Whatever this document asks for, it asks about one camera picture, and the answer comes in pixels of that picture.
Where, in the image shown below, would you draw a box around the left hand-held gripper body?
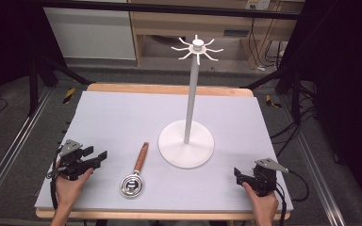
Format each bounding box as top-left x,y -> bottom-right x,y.
58,139 -> 92,182

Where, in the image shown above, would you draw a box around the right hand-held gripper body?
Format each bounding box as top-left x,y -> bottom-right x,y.
248,157 -> 290,198

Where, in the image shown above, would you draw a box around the person's right hand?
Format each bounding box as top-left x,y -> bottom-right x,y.
241,182 -> 280,218

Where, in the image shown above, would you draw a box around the person's left hand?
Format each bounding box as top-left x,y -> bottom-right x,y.
54,168 -> 94,211

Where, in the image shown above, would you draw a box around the grey table mat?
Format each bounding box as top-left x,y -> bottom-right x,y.
34,90 -> 294,212

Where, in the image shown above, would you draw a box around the white hook stand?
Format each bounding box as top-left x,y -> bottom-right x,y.
157,34 -> 225,170

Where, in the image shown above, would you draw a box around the yellow black floor tape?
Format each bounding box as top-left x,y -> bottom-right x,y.
265,94 -> 283,110
62,87 -> 76,105

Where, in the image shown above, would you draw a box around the black metal stand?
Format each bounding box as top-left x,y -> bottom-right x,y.
27,55 -> 95,117
239,67 -> 317,123

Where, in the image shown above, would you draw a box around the wooden table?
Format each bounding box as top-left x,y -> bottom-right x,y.
35,82 -> 292,221

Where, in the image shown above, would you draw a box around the white cabinet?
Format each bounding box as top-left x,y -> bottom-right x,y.
42,7 -> 137,61

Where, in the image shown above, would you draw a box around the black curtain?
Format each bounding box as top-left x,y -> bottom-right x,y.
0,0 -> 67,121
277,0 -> 362,218

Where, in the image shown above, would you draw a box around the wooden desk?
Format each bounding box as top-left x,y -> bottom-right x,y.
127,0 -> 305,70

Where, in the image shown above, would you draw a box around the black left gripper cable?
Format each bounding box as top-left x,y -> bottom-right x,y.
45,148 -> 63,211

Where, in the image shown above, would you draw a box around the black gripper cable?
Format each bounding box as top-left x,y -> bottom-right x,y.
274,169 -> 311,226
45,148 -> 63,211

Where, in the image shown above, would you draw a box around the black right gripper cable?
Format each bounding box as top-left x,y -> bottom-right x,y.
274,169 -> 311,226

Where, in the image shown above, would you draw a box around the metal ladle with wooden handle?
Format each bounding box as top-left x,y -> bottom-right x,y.
120,141 -> 150,200

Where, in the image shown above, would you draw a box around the metal floor rail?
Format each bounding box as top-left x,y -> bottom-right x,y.
279,93 -> 348,226
0,88 -> 55,219

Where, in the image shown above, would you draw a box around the black floor cables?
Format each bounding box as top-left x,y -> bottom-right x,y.
269,105 -> 319,158

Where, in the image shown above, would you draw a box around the black cables under desk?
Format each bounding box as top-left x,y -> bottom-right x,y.
247,17 -> 286,71

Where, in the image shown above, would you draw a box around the black frame bar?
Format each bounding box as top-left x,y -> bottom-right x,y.
36,0 -> 301,21

